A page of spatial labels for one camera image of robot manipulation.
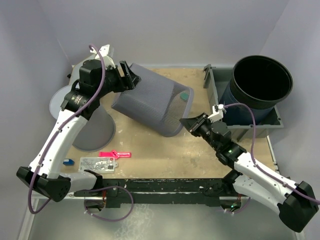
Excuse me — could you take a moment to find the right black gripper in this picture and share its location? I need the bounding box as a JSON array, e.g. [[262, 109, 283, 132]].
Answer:
[[179, 113, 219, 152]]

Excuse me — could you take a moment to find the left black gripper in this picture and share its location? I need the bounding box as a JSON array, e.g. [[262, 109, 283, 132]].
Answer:
[[96, 62, 143, 99]]

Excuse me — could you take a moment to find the dark grey mesh basket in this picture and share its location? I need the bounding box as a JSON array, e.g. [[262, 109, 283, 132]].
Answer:
[[111, 63, 194, 137]]

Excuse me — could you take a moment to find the light grey round bin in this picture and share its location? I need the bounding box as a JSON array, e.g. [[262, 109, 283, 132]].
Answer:
[[49, 85, 116, 152]]

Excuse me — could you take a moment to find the large black round bucket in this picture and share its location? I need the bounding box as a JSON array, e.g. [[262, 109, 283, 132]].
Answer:
[[219, 55, 293, 126]]

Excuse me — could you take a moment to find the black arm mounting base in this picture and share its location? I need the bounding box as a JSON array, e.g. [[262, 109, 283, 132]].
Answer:
[[73, 177, 252, 209]]

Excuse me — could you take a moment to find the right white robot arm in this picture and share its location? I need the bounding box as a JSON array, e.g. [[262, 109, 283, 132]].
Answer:
[[179, 113, 319, 233]]

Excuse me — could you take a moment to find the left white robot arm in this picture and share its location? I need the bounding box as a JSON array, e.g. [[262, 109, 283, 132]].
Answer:
[[16, 59, 141, 202]]

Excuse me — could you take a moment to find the small green block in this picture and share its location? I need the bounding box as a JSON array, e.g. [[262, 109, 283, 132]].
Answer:
[[180, 92, 189, 102]]

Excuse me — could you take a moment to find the grey rectangular plastic crate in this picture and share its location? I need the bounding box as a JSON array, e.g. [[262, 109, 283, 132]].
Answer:
[[203, 64, 284, 142]]

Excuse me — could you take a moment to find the small whiteboard yellow edge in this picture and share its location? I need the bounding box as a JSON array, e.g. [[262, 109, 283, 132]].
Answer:
[[67, 63, 83, 85]]

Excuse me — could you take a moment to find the pink plastic clip tool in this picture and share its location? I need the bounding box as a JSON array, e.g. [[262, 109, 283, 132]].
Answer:
[[98, 150, 132, 160]]

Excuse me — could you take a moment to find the white printed card package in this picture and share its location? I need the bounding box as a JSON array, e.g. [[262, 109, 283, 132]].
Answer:
[[78, 157, 118, 174]]

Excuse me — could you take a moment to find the small blue eraser block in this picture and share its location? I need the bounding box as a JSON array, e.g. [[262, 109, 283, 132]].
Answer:
[[62, 158, 75, 166]]

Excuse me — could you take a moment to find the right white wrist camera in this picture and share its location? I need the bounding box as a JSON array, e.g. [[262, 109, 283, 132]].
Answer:
[[207, 104, 226, 123]]

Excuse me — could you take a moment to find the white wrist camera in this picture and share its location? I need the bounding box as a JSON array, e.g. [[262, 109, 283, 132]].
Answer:
[[207, 104, 226, 123], [89, 44, 116, 68]]

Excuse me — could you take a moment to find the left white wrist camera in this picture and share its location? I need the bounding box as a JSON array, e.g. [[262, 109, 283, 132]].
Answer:
[[89, 44, 116, 68]]

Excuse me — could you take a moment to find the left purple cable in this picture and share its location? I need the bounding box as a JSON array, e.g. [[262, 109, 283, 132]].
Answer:
[[27, 43, 134, 222]]

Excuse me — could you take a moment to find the purple cable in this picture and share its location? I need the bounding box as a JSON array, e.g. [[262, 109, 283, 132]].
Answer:
[[27, 43, 134, 222], [222, 102, 320, 215]]

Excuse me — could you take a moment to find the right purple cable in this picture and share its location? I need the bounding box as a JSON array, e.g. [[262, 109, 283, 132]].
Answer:
[[222, 102, 320, 215]]

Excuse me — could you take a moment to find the aluminium table frame rail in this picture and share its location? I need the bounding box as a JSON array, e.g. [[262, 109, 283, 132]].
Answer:
[[17, 134, 76, 240]]

